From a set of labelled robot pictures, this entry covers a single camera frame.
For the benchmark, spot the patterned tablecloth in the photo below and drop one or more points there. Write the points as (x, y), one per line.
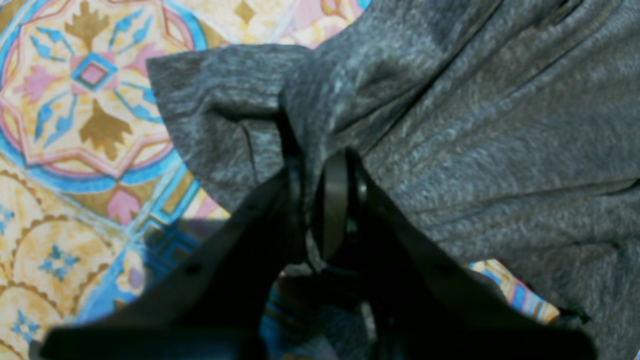
(95, 201)

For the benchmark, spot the grey t-shirt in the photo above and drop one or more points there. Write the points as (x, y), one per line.
(504, 129)

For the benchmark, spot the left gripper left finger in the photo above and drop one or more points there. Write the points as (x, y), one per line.
(211, 305)

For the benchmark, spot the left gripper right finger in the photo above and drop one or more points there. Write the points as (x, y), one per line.
(425, 305)

